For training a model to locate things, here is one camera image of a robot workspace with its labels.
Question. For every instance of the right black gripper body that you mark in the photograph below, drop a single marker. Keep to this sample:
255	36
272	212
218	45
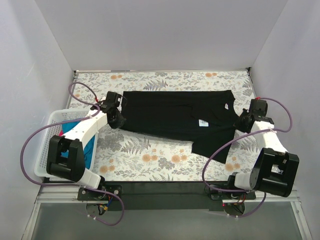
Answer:
242	122

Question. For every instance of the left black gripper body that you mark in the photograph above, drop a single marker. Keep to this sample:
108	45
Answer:
119	122

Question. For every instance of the black t shirt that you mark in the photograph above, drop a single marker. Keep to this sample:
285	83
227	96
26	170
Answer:
205	118

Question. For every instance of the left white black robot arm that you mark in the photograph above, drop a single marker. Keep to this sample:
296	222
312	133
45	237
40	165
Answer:
66	157

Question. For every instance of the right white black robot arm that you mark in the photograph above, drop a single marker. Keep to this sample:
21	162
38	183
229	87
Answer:
275	169

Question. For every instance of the blue t shirt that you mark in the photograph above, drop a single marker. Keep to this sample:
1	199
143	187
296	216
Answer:
89	149

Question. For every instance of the floral tablecloth mat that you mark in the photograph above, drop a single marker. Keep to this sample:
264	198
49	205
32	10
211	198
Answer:
127	156

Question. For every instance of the white plastic laundry basket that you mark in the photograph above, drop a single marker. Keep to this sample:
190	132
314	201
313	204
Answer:
57	117

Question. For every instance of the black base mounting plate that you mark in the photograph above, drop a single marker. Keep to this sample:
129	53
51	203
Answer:
168	195

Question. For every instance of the aluminium frame rail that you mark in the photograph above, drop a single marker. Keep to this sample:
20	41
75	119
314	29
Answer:
69	194

